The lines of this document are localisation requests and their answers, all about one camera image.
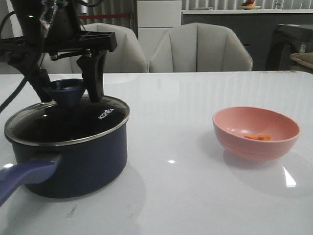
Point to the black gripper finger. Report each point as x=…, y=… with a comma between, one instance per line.
x=92, y=68
x=36, y=77

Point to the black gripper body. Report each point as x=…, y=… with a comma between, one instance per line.
x=84, y=43

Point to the glass pot lid blue knob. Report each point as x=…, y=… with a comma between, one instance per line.
x=70, y=118

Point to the dark blue saucepan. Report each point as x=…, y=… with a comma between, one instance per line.
x=66, y=171

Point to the pink bowl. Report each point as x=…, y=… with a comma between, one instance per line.
x=231, y=124

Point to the orange ham slices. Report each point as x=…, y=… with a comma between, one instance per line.
x=258, y=137

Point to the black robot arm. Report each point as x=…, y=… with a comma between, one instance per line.
x=53, y=27

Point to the red belt stanchion barrier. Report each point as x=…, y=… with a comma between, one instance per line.
x=120, y=19

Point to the white refrigerator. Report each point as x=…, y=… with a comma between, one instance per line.
x=153, y=18

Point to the right grey upholstered chair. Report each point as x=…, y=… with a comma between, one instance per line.
x=199, y=47

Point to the grey kitchen counter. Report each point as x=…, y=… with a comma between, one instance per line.
x=253, y=27

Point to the fruit plate on counter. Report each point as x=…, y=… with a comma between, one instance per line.
x=249, y=5

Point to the dark appliance at right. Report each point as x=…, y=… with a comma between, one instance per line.
x=286, y=40

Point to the beige cushion at right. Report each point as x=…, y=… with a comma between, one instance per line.
x=302, y=62

